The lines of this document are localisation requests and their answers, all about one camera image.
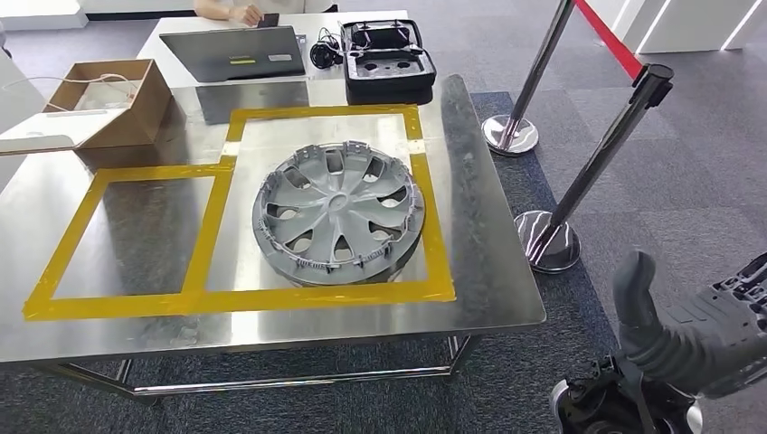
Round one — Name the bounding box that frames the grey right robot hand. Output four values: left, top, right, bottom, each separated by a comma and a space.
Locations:
612, 250, 767, 361

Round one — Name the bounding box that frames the grey plastic wheel hubcap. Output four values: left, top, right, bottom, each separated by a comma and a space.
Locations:
251, 140, 427, 288

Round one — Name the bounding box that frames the stainless steel workbench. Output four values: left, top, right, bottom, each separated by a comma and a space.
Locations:
0, 74, 547, 402

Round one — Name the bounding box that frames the white display plinth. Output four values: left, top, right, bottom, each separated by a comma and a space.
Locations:
0, 0, 88, 31
590, 0, 767, 55

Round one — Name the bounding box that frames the red barrier belt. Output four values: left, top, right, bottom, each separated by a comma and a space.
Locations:
573, 0, 645, 80

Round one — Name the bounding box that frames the black plastic tray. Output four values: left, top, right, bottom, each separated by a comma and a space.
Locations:
340, 19, 438, 106

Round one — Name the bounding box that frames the grey laptop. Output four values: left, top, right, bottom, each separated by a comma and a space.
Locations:
159, 25, 307, 83

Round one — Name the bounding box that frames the person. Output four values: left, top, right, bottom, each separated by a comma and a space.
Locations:
193, 0, 340, 28

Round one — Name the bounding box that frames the brown cardboard box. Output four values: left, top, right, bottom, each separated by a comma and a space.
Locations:
43, 58, 175, 151

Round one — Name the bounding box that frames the white desk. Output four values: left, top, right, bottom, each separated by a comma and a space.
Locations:
136, 10, 414, 91

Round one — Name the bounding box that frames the white flat box lid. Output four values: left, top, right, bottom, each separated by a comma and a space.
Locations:
0, 108, 130, 156

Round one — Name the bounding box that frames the chrome stanchion post black cap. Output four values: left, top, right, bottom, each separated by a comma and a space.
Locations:
514, 63, 676, 275

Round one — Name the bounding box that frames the black cable bundle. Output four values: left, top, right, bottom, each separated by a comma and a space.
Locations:
309, 28, 344, 70

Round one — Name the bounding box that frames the white cable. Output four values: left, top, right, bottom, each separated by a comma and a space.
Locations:
0, 72, 139, 112

